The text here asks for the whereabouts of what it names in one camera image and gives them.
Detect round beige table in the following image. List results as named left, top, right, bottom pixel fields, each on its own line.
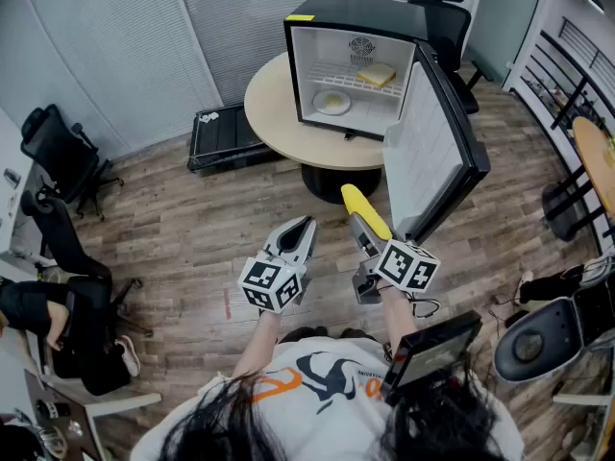
left=243, top=51, right=385, bottom=206

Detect yellow banana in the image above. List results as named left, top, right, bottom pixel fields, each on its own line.
left=340, top=183, right=394, bottom=242

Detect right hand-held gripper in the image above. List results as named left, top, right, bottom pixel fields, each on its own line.
left=349, top=211, right=441, bottom=305

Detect black stool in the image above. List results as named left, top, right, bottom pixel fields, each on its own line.
left=541, top=180, right=595, bottom=243

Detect dark desk with white frame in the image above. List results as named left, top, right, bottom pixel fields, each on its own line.
left=23, top=370, right=162, bottom=461

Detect person's legs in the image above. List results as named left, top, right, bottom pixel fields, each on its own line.
left=281, top=327, right=379, bottom=345

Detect black flat case on floor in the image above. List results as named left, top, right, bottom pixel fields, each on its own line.
left=186, top=104, right=285, bottom=177

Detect white plate with food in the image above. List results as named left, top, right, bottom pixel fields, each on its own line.
left=311, top=88, right=353, bottom=116

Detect black mini fridge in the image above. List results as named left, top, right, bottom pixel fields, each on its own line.
left=283, top=0, right=492, bottom=245

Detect person's left forearm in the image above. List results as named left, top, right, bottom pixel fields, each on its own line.
left=233, top=307, right=283, bottom=378

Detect round wooden table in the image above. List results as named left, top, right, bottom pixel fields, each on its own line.
left=571, top=115, right=615, bottom=220

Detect black office chair with headrest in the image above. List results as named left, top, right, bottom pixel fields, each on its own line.
left=406, top=0, right=494, bottom=115

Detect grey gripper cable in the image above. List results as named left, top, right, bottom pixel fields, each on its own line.
left=406, top=291, right=441, bottom=319

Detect person's right forearm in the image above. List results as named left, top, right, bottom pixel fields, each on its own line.
left=381, top=283, right=418, bottom=354

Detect black mesh office chair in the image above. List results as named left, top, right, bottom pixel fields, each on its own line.
left=19, top=104, right=125, bottom=223

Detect person's white printed shirt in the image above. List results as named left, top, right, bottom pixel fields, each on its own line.
left=130, top=336, right=525, bottom=461

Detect black head-mounted screen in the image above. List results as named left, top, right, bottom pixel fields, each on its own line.
left=381, top=309, right=483, bottom=405

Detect white rack with black bars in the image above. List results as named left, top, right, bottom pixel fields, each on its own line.
left=508, top=16, right=615, bottom=254

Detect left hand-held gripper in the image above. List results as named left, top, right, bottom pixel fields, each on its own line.
left=238, top=214, right=319, bottom=314

